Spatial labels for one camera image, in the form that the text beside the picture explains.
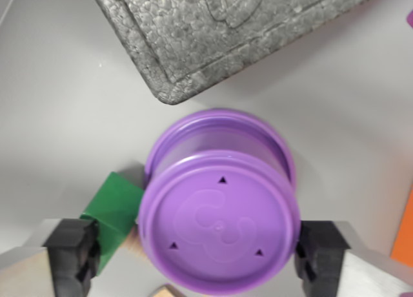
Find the wooden bar with holes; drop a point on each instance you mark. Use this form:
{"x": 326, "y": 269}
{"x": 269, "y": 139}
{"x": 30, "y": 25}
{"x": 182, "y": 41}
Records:
{"x": 166, "y": 291}

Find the long orange rectangular block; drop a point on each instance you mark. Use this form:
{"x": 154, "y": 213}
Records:
{"x": 405, "y": 232}

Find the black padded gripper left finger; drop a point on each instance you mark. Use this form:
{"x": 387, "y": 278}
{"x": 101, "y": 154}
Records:
{"x": 42, "y": 264}

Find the grey foam block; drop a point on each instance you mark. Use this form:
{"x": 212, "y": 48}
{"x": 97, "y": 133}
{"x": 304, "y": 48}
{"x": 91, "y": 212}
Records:
{"x": 226, "y": 32}

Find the black padded gripper right finger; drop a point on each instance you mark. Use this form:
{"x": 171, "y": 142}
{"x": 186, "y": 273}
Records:
{"x": 348, "y": 264}

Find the purple embossed cube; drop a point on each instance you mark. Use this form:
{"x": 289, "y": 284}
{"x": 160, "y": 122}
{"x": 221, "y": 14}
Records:
{"x": 409, "y": 19}

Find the purple plastic cup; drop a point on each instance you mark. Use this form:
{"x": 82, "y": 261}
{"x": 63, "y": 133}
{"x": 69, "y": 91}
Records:
{"x": 219, "y": 219}

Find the green-headed wooden bolt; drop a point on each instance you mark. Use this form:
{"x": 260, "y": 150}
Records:
{"x": 111, "y": 213}

